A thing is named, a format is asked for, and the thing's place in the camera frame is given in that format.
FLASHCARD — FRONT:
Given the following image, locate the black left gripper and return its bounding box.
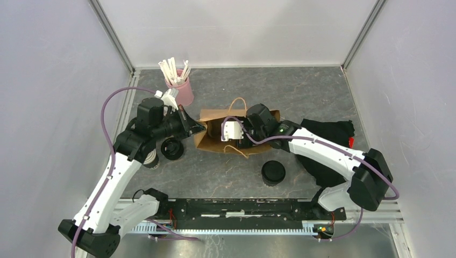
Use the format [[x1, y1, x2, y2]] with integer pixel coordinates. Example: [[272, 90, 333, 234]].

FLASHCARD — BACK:
[[153, 104, 206, 140]]

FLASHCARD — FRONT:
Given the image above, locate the brown paper bag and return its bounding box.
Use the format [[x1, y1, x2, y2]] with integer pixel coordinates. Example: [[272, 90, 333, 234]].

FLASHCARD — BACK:
[[194, 97, 272, 159]]

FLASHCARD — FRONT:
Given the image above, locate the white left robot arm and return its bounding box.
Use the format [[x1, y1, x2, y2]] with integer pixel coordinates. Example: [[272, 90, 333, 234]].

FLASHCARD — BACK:
[[58, 97, 205, 257]]

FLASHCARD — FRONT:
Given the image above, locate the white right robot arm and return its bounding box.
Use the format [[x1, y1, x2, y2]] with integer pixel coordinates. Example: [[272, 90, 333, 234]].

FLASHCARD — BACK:
[[221, 104, 400, 219]]

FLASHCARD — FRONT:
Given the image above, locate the pink straw holder cup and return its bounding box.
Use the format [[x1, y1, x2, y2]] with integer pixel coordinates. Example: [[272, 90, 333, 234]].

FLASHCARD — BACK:
[[165, 74, 194, 107]]

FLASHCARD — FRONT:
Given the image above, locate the stack of black lids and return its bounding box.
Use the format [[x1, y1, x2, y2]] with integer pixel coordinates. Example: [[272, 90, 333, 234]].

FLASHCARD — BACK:
[[160, 138, 184, 161]]

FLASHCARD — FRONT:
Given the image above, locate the stack of paper cups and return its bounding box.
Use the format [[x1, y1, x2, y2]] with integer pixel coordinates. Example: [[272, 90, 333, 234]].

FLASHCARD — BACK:
[[142, 149, 160, 169]]

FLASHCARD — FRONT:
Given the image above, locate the white wrapped straws bundle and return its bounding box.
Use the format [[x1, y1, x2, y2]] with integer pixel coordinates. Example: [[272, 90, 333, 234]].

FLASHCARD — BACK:
[[158, 57, 191, 87]]

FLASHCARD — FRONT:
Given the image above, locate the black cloth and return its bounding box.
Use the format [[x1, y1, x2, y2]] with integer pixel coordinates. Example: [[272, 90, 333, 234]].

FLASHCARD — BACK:
[[297, 118, 355, 188]]

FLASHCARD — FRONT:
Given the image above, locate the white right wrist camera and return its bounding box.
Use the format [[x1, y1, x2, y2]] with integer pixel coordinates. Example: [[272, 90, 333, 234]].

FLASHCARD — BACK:
[[221, 120, 244, 141]]

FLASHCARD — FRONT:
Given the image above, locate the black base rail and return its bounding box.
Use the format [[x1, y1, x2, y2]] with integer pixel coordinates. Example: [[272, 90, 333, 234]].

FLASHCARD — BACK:
[[151, 198, 347, 230]]

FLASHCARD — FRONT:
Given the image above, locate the aluminium slotted cable duct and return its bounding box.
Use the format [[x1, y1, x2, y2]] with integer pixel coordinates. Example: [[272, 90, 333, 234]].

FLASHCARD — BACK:
[[80, 199, 336, 236]]

